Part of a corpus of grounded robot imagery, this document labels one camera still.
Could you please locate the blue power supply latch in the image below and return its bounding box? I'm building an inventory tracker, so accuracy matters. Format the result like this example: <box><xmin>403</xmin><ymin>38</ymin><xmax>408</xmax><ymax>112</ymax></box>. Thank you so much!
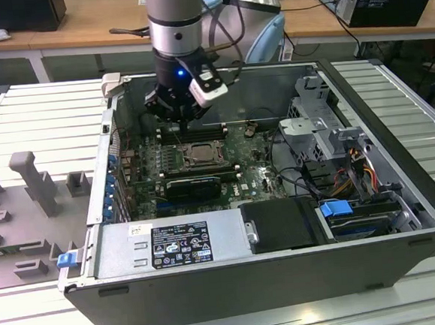
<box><xmin>56</xmin><ymin>251</ymin><xmax>78</xmax><ymax>269</ymax></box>

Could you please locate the black RAM slot row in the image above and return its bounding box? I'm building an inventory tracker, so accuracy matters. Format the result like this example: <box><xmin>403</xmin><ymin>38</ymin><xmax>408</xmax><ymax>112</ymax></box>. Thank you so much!
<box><xmin>157</xmin><ymin>119</ymin><xmax>227</xmax><ymax>146</ymax></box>
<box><xmin>157</xmin><ymin>162</ymin><xmax>243</xmax><ymax>188</ymax></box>

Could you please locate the large black box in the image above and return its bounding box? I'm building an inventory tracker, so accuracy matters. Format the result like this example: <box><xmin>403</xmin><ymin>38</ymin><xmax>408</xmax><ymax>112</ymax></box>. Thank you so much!
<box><xmin>0</xmin><ymin>0</ymin><xmax>69</xmax><ymax>37</ymax></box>

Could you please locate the silver power supply unit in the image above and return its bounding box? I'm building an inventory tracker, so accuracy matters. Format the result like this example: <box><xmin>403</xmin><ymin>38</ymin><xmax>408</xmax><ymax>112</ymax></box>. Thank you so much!
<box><xmin>89</xmin><ymin>211</ymin><xmax>255</xmax><ymax>281</ymax></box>

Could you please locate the black power cable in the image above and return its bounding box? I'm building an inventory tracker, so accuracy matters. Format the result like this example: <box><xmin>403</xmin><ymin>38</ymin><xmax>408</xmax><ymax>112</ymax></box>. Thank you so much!
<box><xmin>334</xmin><ymin>0</ymin><xmax>363</xmax><ymax>60</ymax></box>

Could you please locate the CPU socket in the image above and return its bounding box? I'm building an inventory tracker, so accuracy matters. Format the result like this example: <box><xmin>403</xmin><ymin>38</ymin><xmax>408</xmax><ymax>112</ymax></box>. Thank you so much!
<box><xmin>180</xmin><ymin>138</ymin><xmax>229</xmax><ymax>168</ymax></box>

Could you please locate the white wrist camera on bracket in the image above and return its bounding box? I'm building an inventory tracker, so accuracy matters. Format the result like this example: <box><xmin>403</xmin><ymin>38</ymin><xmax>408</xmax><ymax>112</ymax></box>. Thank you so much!
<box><xmin>177</xmin><ymin>52</ymin><xmax>231</xmax><ymax>111</ymax></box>

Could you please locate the thin wire locking lever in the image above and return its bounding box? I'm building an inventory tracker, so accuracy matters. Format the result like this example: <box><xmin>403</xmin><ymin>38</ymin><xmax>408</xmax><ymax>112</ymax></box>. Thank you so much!
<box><xmin>175</xmin><ymin>130</ymin><xmax>195</xmax><ymax>165</ymax></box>

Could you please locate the grey parts rack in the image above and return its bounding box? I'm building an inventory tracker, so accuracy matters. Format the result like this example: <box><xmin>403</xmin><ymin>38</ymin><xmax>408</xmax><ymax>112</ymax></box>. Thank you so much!
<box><xmin>0</xmin><ymin>146</ymin><xmax>102</xmax><ymax>290</ymax></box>

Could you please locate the open black PC case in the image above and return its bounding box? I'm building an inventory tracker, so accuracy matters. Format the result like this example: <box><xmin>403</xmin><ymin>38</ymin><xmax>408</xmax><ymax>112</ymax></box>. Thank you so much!
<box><xmin>41</xmin><ymin>49</ymin><xmax>435</xmax><ymax>325</ymax></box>

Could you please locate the black looped cable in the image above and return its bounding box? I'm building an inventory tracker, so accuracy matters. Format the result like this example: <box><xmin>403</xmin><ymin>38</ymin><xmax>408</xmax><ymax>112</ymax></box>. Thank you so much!
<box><xmin>267</xmin><ymin>124</ymin><xmax>319</xmax><ymax>201</ymax></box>

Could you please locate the hard disk in blue carrier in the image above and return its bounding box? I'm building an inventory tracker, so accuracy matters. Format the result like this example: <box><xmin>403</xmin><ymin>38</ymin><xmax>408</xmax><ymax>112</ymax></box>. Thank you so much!
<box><xmin>317</xmin><ymin>196</ymin><xmax>394</xmax><ymax>244</ymax></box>

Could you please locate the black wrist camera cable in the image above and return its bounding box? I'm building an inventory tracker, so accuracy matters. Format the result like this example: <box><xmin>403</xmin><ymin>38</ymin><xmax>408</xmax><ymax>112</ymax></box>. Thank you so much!
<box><xmin>204</xmin><ymin>0</ymin><xmax>252</xmax><ymax>89</ymax></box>

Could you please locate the grey metal drive cage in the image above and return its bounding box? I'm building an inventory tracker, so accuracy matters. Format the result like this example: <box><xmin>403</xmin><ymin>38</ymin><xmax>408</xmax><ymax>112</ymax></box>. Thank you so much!
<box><xmin>274</xmin><ymin>70</ymin><xmax>376</xmax><ymax>166</ymax></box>

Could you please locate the yellow and red wire bundle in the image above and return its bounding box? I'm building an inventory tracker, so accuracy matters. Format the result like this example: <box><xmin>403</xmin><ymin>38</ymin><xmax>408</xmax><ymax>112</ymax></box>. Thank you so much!
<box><xmin>329</xmin><ymin>146</ymin><xmax>380</xmax><ymax>200</ymax></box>

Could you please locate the long wooden desk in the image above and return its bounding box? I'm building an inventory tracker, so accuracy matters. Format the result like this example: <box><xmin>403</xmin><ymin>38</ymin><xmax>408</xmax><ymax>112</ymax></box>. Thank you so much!
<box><xmin>0</xmin><ymin>0</ymin><xmax>435</xmax><ymax>74</ymax></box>

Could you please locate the black plastic air shroud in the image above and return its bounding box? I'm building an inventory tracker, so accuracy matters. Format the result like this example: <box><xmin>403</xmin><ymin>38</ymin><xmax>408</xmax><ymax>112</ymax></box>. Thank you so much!
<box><xmin>239</xmin><ymin>195</ymin><xmax>324</xmax><ymax>254</ymax></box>

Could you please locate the black graphics card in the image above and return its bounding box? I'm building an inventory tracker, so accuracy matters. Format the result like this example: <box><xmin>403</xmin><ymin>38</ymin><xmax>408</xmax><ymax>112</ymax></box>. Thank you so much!
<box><xmin>164</xmin><ymin>175</ymin><xmax>223</xmax><ymax>204</ymax></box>

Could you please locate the copper coloured hose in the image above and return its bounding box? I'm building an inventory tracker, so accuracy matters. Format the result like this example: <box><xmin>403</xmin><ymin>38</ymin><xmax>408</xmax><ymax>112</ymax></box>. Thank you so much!
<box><xmin>204</xmin><ymin>43</ymin><xmax>232</xmax><ymax>54</ymax></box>

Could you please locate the green motherboard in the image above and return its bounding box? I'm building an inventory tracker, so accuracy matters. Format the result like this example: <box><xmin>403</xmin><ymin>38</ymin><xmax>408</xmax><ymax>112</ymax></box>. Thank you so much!
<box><xmin>115</xmin><ymin>119</ymin><xmax>312</xmax><ymax>222</ymax></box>

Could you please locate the grey case latch handle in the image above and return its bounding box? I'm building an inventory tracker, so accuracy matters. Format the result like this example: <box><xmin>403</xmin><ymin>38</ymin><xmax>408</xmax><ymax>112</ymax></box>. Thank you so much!
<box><xmin>99</xmin><ymin>71</ymin><xmax>131</xmax><ymax>104</ymax></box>

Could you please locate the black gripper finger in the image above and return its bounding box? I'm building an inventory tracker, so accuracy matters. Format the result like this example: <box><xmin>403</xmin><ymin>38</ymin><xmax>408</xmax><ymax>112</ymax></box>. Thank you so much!
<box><xmin>181</xmin><ymin>104</ymin><xmax>215</xmax><ymax>132</ymax></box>
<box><xmin>143</xmin><ymin>88</ymin><xmax>186</xmax><ymax>135</ymax></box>

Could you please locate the small white box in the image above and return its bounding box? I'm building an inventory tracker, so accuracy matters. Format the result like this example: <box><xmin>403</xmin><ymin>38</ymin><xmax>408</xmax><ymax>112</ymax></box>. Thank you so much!
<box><xmin>279</xmin><ymin>38</ymin><xmax>295</xmax><ymax>62</ymax></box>

